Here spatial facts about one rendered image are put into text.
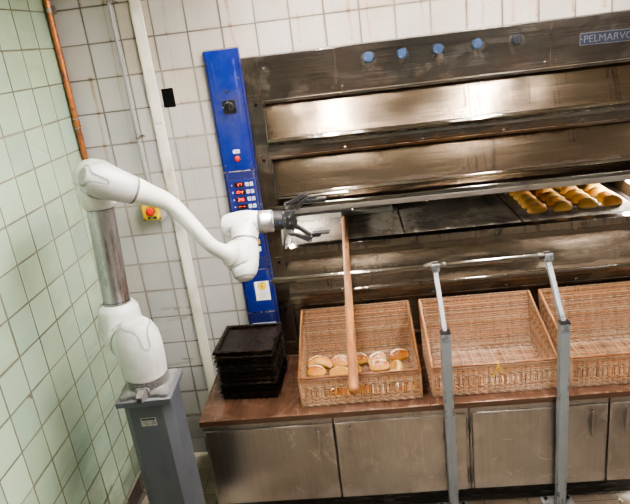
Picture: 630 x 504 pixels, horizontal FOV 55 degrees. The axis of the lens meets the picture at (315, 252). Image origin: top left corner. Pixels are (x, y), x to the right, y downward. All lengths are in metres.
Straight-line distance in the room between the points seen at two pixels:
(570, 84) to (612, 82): 0.18
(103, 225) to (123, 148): 0.81
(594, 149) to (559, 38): 0.53
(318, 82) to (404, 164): 0.55
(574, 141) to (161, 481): 2.31
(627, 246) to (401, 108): 1.30
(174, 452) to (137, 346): 0.45
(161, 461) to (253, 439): 0.58
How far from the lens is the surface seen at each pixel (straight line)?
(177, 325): 3.31
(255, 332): 3.02
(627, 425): 3.06
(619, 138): 3.15
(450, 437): 2.84
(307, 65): 2.87
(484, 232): 3.07
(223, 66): 2.87
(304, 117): 2.88
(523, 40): 2.96
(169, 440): 2.42
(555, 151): 3.05
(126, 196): 2.17
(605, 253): 3.28
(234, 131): 2.89
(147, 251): 3.18
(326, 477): 3.02
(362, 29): 2.84
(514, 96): 2.96
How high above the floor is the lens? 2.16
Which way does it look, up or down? 20 degrees down
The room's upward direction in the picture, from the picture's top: 7 degrees counter-clockwise
